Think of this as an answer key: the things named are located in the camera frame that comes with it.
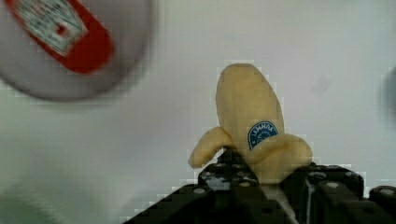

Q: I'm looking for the grey round plate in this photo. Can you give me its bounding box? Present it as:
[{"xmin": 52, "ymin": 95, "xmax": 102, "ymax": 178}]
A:
[{"xmin": 1, "ymin": 0, "xmax": 153, "ymax": 102}]

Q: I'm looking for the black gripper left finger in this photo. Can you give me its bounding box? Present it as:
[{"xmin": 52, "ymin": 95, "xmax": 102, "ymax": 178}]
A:
[{"xmin": 122, "ymin": 150, "xmax": 295, "ymax": 224}]

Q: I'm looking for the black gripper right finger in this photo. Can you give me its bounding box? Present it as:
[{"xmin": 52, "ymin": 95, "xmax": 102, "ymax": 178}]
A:
[{"xmin": 281, "ymin": 162, "xmax": 395, "ymax": 224}]

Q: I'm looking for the yellow plush banana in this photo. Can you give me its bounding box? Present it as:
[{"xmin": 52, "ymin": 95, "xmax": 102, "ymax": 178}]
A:
[{"xmin": 187, "ymin": 63, "xmax": 314, "ymax": 185}]

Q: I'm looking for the red ketchup bottle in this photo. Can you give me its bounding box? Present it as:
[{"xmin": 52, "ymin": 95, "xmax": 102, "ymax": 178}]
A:
[{"xmin": 2, "ymin": 0, "xmax": 114, "ymax": 75}]

